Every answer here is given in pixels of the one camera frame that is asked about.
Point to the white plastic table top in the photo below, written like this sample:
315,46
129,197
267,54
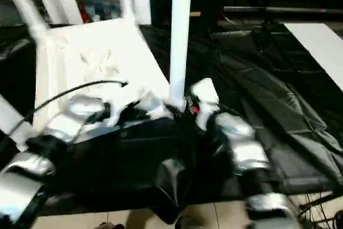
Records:
93,52

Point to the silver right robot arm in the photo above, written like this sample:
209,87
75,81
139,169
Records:
246,148

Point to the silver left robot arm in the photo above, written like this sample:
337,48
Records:
67,121

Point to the black mat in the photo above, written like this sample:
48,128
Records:
268,105

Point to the small tan block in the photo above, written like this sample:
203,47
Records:
195,14

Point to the white flat board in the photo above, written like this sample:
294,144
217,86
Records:
319,49

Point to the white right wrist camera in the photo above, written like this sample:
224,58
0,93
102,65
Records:
205,89

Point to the black rail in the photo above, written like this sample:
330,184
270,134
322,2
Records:
281,10

